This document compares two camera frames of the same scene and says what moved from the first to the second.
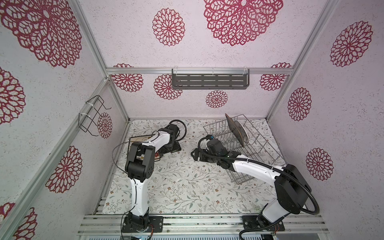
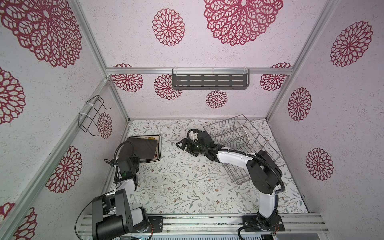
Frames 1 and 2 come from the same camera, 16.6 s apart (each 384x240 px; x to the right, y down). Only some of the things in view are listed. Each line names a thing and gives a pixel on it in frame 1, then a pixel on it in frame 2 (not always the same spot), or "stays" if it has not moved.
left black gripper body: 171,147 -> 134,160
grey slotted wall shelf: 210,79 stays
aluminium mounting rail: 97,224 stays
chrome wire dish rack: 240,136 stays
